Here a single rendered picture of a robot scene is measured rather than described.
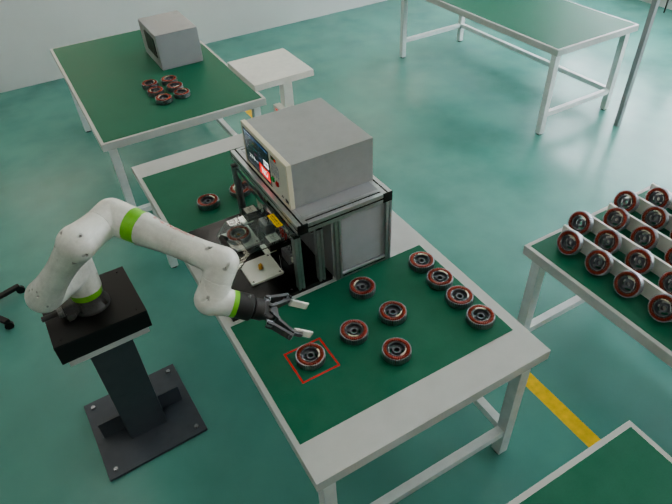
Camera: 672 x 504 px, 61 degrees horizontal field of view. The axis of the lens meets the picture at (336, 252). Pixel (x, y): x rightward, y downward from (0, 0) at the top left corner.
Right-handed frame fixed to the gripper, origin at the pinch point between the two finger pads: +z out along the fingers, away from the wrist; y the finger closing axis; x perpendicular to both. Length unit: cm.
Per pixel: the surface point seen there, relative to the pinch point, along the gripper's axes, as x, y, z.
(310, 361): -16.9, 3.8, 8.5
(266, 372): -27.7, 3.4, -4.6
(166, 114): -55, -215, -52
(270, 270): -23, -49, -2
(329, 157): 36, -53, 0
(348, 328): -10.8, -11.2, 24.1
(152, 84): -58, -256, -64
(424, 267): 8, -38, 57
